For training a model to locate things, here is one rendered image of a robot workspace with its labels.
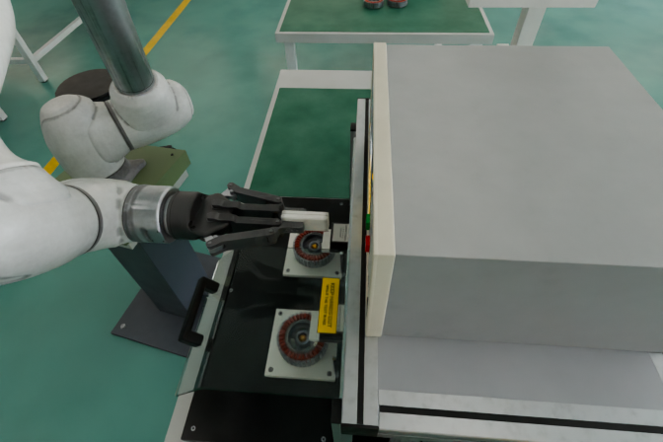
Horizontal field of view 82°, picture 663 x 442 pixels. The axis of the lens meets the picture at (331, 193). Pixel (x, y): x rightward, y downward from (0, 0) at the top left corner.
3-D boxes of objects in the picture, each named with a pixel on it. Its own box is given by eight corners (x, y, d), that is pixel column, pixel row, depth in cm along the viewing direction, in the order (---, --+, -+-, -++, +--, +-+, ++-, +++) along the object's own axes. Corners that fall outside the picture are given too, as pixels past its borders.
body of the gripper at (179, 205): (191, 209, 65) (245, 211, 64) (174, 251, 59) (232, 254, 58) (177, 178, 59) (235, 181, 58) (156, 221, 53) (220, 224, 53)
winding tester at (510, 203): (365, 336, 52) (373, 255, 37) (368, 134, 81) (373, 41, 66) (666, 355, 49) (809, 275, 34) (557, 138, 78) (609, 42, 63)
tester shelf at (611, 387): (340, 434, 48) (340, 426, 45) (357, 113, 94) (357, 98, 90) (710, 465, 45) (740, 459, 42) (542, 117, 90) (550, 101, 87)
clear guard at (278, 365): (175, 396, 58) (161, 385, 53) (218, 260, 74) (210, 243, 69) (391, 412, 55) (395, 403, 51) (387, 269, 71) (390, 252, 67)
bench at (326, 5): (290, 144, 250) (274, 33, 195) (318, 21, 374) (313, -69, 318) (461, 149, 242) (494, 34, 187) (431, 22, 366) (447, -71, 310)
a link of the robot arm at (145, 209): (140, 254, 60) (177, 256, 59) (113, 218, 53) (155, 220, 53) (162, 209, 66) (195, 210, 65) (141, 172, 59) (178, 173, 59)
